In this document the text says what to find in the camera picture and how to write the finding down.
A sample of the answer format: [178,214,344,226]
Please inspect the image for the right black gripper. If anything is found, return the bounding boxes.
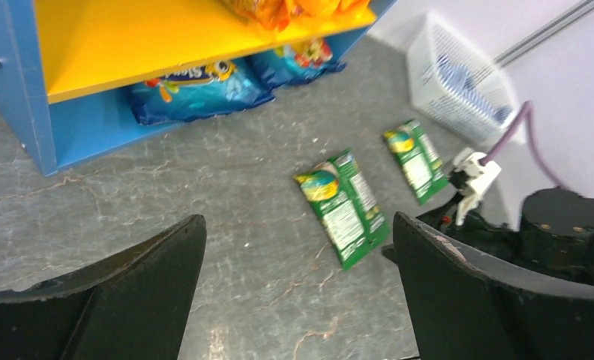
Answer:
[381,193,521,264]

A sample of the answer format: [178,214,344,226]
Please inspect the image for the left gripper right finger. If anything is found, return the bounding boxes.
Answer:
[392,212,594,359]

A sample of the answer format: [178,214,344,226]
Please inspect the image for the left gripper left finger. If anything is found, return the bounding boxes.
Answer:
[0,214,207,359]

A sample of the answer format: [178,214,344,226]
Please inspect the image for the green candy bag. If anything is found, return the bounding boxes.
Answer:
[383,119,449,206]
[293,148,390,271]

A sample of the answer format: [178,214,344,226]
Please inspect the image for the blue candy bag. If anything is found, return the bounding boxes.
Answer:
[249,37,348,92]
[127,58,275,125]

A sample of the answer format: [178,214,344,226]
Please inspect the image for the orange candy bag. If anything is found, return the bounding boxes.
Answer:
[221,0,295,32]
[291,0,371,19]

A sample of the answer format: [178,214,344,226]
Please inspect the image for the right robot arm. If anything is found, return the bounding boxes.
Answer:
[417,187,594,286]

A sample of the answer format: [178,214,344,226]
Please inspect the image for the blue pink yellow shelf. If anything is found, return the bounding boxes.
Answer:
[0,1,391,176]

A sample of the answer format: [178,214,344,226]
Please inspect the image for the orange candy bag on shelf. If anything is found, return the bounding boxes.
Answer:
[291,0,371,19]

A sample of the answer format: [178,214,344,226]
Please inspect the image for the blue white striped cloth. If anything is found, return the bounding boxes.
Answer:
[436,55,513,124]

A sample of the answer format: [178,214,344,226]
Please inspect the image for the white plastic basket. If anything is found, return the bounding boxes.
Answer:
[406,12,519,147]

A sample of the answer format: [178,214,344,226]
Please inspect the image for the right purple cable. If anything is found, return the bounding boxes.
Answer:
[479,100,572,191]

